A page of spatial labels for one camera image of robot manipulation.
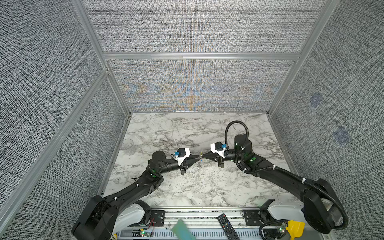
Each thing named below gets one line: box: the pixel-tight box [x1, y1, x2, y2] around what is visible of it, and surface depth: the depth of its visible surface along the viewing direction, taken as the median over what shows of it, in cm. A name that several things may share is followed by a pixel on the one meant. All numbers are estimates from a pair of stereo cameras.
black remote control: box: [217, 213, 241, 240], surface depth 72 cm
